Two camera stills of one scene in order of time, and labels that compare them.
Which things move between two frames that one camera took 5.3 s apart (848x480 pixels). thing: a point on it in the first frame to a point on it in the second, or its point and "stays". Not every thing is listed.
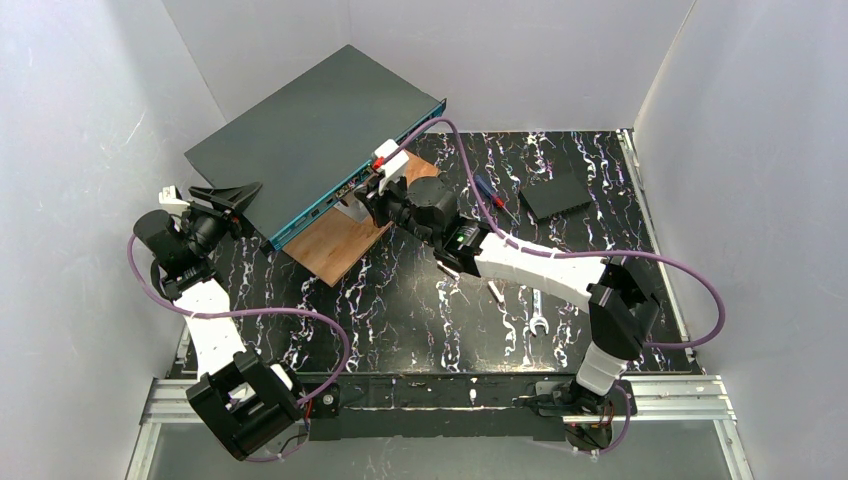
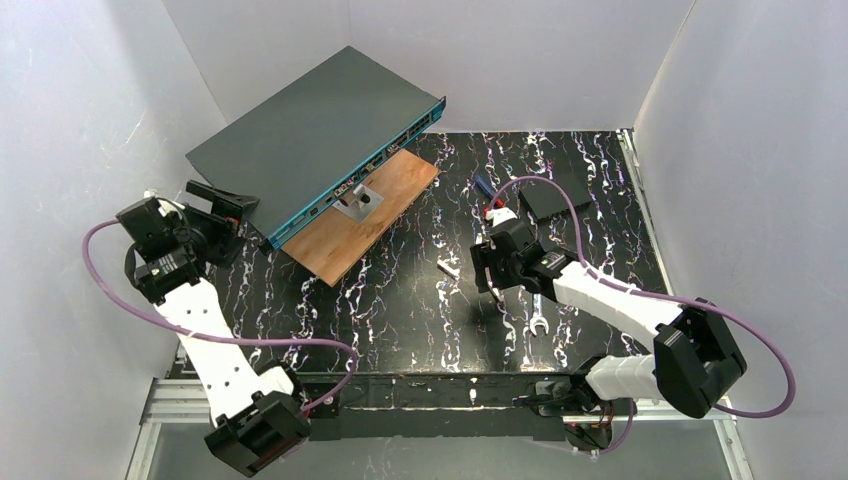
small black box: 555,197 stays
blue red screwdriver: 497,201 stays
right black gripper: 370,201 to 486,266
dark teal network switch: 308,145 stays
